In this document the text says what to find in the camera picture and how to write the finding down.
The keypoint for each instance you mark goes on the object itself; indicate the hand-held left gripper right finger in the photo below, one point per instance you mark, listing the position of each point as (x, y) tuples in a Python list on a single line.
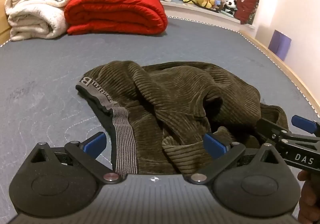
[(215, 145)]

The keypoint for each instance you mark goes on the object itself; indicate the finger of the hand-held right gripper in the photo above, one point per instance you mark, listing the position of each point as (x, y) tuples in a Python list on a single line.
[(271, 128), (303, 122)]

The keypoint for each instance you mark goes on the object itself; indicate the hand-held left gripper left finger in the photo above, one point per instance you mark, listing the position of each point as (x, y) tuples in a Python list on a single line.
[(96, 142)]

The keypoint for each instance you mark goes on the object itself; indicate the person's right hand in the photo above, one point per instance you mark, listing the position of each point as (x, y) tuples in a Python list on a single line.
[(310, 196)]

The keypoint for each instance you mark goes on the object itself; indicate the dark red cushion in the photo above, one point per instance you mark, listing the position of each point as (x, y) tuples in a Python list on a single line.
[(246, 7)]

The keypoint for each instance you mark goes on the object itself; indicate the panda plush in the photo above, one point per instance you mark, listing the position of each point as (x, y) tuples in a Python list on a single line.
[(230, 6)]

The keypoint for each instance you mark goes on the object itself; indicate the white window ledge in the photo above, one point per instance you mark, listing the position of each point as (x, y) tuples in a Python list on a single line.
[(200, 13)]

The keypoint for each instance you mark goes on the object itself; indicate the red folded quilt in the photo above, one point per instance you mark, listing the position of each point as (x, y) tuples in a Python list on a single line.
[(112, 11)]

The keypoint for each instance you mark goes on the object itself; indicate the white folded blanket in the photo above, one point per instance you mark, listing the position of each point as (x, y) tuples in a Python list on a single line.
[(32, 8)]

